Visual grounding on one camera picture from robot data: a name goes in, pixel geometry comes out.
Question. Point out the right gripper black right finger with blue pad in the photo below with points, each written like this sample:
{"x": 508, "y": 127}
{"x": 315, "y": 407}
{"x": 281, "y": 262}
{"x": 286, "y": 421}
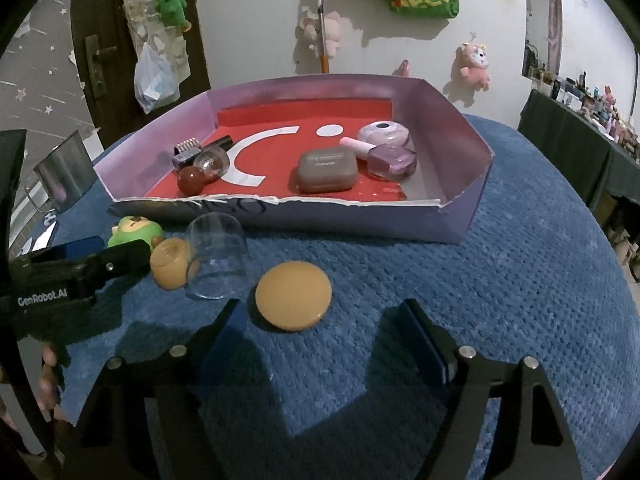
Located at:
{"x": 433, "y": 349}

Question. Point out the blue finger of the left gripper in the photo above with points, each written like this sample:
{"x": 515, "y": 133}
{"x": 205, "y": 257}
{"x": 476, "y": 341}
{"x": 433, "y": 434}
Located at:
{"x": 69, "y": 251}

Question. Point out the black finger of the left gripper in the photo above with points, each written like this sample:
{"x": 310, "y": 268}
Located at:
{"x": 94, "y": 271}

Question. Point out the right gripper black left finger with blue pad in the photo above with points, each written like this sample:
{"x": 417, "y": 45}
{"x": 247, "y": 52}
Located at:
{"x": 212, "y": 347}

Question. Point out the green frog toy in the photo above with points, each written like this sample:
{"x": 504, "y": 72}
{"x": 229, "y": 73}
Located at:
{"x": 132, "y": 228}

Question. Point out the orange round lid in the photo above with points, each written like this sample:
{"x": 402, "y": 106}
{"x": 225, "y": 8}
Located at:
{"x": 293, "y": 295}

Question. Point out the clear nail polish black cap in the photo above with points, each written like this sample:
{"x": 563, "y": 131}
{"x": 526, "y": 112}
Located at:
{"x": 214, "y": 161}

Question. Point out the brown eye shadow case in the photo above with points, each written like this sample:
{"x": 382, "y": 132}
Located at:
{"x": 327, "y": 170}

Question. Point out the person's left hand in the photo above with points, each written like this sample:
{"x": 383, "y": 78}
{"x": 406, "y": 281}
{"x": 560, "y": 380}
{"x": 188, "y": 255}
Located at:
{"x": 49, "y": 395}

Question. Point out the clear glass cup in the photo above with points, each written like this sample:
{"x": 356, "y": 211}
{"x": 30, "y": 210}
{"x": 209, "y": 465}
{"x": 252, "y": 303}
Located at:
{"x": 218, "y": 265}

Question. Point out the orange round jar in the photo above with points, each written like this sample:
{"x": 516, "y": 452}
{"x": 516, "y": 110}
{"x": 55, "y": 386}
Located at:
{"x": 169, "y": 263}

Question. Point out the blue textured table mat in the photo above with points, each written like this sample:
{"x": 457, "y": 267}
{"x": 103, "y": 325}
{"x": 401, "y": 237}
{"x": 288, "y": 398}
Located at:
{"x": 534, "y": 276}

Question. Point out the dark red ball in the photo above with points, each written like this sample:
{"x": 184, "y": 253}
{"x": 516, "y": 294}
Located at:
{"x": 191, "y": 180}

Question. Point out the small silver comb clip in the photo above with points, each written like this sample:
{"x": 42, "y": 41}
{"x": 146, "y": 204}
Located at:
{"x": 185, "y": 152}

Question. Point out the hanging plastic bag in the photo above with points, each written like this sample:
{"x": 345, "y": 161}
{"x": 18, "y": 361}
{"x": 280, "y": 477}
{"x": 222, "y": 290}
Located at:
{"x": 155, "y": 84}

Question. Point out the purple nail polish bottle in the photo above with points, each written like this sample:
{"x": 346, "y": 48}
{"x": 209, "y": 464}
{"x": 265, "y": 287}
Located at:
{"x": 383, "y": 161}

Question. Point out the purple cardboard tray red liner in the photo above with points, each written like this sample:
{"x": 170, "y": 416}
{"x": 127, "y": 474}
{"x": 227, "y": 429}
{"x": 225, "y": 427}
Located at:
{"x": 272, "y": 122}

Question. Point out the pink round compact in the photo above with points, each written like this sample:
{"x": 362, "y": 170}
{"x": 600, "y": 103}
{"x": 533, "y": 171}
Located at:
{"x": 384, "y": 132}

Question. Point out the dark brown door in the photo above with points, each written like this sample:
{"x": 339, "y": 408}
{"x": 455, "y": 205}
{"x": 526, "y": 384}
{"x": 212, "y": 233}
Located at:
{"x": 118, "y": 112}

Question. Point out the dark green side table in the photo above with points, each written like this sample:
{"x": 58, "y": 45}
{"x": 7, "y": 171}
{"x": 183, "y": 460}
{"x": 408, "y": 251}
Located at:
{"x": 592, "y": 164}

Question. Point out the green plush frog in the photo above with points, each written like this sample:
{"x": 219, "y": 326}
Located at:
{"x": 172, "y": 13}

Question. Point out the clear hanging door organizer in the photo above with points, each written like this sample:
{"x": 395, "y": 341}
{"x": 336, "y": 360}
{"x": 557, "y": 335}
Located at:
{"x": 146, "y": 26}

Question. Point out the pink bear plush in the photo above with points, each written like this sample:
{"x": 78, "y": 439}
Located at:
{"x": 474, "y": 69}

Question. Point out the pink pig plush behind stick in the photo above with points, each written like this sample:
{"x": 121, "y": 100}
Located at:
{"x": 310, "y": 26}

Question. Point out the metal cup with handle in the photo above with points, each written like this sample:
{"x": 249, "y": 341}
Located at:
{"x": 67, "y": 173}

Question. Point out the brass door handle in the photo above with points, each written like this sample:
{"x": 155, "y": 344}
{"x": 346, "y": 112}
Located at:
{"x": 96, "y": 58}

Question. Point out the pink wall hook toy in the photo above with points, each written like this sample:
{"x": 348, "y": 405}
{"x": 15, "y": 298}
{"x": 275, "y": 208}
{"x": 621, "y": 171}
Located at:
{"x": 403, "y": 69}

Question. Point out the orange handled mop stick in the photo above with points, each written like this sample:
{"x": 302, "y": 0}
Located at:
{"x": 322, "y": 30}

